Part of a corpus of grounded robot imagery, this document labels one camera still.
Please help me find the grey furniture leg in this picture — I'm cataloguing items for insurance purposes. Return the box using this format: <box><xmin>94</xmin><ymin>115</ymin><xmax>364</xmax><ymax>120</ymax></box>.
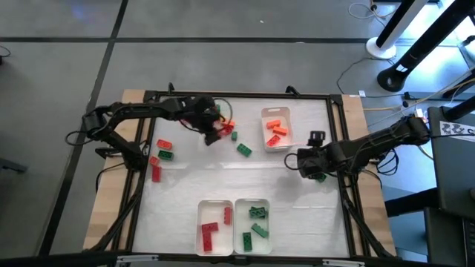
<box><xmin>0</xmin><ymin>157</ymin><xmax>29</xmax><ymax>174</ymax></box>

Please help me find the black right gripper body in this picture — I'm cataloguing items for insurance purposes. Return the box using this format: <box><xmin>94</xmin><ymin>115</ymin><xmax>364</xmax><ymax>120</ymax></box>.
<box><xmin>296</xmin><ymin>144</ymin><xmax>337</xmax><ymax>179</ymax></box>

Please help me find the black slanted pole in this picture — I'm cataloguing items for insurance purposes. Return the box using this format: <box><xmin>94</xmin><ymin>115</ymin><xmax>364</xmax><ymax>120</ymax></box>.
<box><xmin>441</xmin><ymin>96</ymin><xmax>475</xmax><ymax>122</ymax></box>

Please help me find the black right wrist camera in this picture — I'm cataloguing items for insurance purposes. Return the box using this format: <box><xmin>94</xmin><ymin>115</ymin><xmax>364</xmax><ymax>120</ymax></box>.
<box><xmin>307</xmin><ymin>130</ymin><xmax>327</xmax><ymax>148</ymax></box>

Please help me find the black aluminium rig frame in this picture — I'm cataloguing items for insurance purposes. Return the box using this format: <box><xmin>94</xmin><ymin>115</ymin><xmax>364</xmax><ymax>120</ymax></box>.
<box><xmin>83</xmin><ymin>88</ymin><xmax>396</xmax><ymax>267</ymax></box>

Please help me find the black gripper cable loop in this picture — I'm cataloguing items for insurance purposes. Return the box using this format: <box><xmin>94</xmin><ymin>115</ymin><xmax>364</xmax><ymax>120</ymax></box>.
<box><xmin>213</xmin><ymin>97</ymin><xmax>234</xmax><ymax>120</ymax></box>

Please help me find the white plastic storage bin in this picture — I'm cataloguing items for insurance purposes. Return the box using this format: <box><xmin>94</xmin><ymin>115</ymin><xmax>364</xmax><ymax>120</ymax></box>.
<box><xmin>195</xmin><ymin>200</ymin><xmax>235</xmax><ymax>257</ymax></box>
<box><xmin>261</xmin><ymin>106</ymin><xmax>295</xmax><ymax>153</ymax></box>
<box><xmin>233</xmin><ymin>198</ymin><xmax>273</xmax><ymax>256</ymax></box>

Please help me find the white floor cable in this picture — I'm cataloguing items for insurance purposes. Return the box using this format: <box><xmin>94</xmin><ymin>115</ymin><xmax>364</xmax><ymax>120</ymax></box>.
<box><xmin>347</xmin><ymin>1</ymin><xmax>394</xmax><ymax>20</ymax></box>

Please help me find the black floor cable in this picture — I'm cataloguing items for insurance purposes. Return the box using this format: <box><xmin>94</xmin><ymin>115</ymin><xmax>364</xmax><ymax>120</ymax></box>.
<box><xmin>335</xmin><ymin>56</ymin><xmax>376</xmax><ymax>96</ymax></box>
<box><xmin>0</xmin><ymin>44</ymin><xmax>12</xmax><ymax>67</ymax></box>

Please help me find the silver frame bracket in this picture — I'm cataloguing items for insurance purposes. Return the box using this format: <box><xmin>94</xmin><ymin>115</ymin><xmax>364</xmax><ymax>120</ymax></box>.
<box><xmin>115</xmin><ymin>254</ymin><xmax>160</xmax><ymax>266</ymax></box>
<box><xmin>321</xmin><ymin>259</ymin><xmax>367</xmax><ymax>267</ymax></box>

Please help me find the white table mat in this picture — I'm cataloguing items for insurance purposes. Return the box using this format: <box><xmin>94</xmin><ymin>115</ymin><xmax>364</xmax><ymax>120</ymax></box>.
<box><xmin>131</xmin><ymin>96</ymin><xmax>352</xmax><ymax>259</ymax></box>

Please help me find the white printed marker sheet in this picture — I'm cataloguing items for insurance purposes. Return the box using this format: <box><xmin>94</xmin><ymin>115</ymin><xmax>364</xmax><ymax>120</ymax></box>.
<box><xmin>439</xmin><ymin>120</ymin><xmax>475</xmax><ymax>144</ymax></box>

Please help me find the black desk crossbar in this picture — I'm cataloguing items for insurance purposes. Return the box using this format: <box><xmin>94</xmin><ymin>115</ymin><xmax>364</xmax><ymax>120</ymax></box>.
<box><xmin>384</xmin><ymin>187</ymin><xmax>439</xmax><ymax>218</ymax></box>

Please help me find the beige floor cable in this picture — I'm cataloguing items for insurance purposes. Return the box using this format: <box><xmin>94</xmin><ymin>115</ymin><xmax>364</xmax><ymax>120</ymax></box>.
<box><xmin>361</xmin><ymin>76</ymin><xmax>475</xmax><ymax>113</ymax></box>

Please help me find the dark grey desk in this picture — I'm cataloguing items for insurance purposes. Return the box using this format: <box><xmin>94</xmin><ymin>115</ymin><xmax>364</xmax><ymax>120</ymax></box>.
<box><xmin>426</xmin><ymin>106</ymin><xmax>475</xmax><ymax>267</ymax></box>

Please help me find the white pedestal stand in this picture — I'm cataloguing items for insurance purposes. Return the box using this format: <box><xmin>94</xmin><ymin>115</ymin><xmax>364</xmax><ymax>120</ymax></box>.
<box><xmin>366</xmin><ymin>0</ymin><xmax>431</xmax><ymax>60</ymax></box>

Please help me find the black round-base stand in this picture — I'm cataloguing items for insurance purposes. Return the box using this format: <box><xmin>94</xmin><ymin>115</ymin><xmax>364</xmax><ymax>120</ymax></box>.
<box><xmin>377</xmin><ymin>0</ymin><xmax>475</xmax><ymax>93</ymax></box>

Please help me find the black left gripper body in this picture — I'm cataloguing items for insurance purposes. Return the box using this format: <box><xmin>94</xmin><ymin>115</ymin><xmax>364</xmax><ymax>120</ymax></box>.
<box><xmin>183</xmin><ymin>95</ymin><xmax>223</xmax><ymax>136</ymax></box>

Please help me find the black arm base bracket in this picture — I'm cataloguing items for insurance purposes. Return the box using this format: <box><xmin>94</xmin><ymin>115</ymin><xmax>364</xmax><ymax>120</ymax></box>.
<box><xmin>94</xmin><ymin>147</ymin><xmax>123</xmax><ymax>159</ymax></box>

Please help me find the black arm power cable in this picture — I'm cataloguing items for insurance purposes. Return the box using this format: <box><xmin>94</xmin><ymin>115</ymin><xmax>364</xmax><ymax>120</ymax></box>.
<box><xmin>94</xmin><ymin>161</ymin><xmax>129</xmax><ymax>194</ymax></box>

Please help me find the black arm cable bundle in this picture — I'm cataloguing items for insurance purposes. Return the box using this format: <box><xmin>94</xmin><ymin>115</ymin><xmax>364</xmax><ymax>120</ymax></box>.
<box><xmin>375</xmin><ymin>147</ymin><xmax>400</xmax><ymax>177</ymax></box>

